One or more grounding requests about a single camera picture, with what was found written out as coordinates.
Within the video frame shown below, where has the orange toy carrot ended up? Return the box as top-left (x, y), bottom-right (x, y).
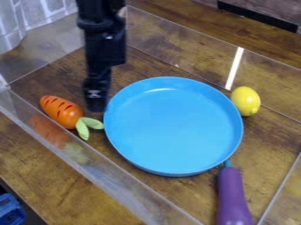
top-left (38, 95), bottom-right (104, 141)

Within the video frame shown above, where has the blue box at corner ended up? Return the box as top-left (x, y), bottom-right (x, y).
top-left (0, 193), bottom-right (26, 225)

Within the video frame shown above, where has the dark board in background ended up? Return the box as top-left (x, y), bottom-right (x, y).
top-left (218, 0), bottom-right (298, 33)

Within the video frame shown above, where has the yellow toy lemon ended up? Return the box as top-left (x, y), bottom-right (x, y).
top-left (230, 86), bottom-right (260, 116)

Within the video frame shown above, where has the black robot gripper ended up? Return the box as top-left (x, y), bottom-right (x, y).
top-left (74, 0), bottom-right (125, 113)

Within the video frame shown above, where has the white patterned curtain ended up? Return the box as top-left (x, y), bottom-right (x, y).
top-left (0, 0), bottom-right (77, 54)

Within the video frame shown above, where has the clear acrylic enclosure wall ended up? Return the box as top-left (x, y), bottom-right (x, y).
top-left (0, 0), bottom-right (301, 225)

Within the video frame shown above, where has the purple toy eggplant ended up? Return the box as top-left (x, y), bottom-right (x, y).
top-left (218, 160), bottom-right (254, 225)

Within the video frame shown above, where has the blue round plate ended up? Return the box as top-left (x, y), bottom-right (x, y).
top-left (103, 76), bottom-right (243, 177)

